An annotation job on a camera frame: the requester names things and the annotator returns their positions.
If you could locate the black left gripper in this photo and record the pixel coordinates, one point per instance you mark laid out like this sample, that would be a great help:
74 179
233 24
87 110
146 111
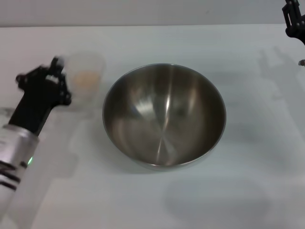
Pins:
33 105

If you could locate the clear plastic measuring cup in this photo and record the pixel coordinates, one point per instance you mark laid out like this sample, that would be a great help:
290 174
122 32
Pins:
88 97

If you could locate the stainless steel mixing bowl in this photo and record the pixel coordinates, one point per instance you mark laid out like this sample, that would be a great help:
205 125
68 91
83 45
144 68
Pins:
164 117

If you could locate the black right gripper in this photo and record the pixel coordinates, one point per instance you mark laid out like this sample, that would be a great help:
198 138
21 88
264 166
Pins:
297 33

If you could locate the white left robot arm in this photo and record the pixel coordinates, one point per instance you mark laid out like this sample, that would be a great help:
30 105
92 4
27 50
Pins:
14 155

